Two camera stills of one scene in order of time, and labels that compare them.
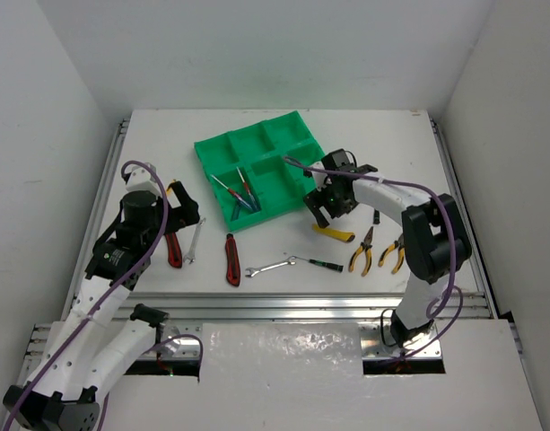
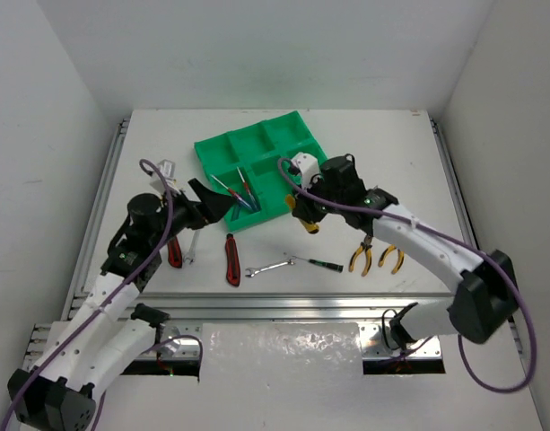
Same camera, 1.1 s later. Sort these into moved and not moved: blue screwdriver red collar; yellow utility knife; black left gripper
Moved: black left gripper; yellow utility knife
Not moved: blue screwdriver red collar
